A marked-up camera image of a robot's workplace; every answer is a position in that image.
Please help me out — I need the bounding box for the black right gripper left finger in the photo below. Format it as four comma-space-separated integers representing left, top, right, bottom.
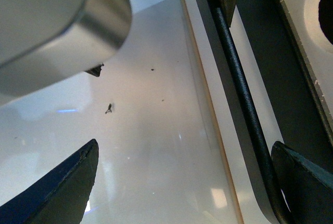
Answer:
1, 139, 99, 223

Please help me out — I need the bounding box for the wooden drawer cabinet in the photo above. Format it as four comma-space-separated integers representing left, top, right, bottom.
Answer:
181, 0, 247, 223

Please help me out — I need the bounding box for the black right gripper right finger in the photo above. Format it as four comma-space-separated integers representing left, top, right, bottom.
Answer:
271, 141, 332, 223

